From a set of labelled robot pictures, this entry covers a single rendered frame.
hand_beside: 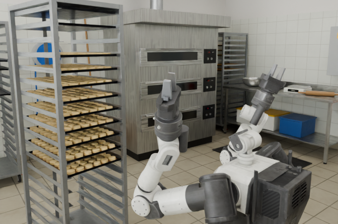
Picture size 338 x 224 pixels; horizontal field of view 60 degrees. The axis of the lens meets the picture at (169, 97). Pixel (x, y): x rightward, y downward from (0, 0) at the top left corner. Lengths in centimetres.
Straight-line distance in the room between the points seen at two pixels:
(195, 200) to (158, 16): 298
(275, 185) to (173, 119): 40
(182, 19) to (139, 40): 64
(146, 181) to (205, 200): 23
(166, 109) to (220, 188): 32
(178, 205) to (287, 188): 36
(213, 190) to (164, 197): 20
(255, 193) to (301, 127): 373
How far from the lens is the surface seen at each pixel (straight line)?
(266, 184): 106
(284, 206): 105
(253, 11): 593
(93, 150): 202
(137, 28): 383
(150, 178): 107
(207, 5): 604
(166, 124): 90
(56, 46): 175
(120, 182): 222
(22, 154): 243
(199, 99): 455
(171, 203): 107
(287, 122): 482
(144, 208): 112
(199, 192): 101
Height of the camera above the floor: 154
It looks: 9 degrees down
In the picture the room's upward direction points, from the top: straight up
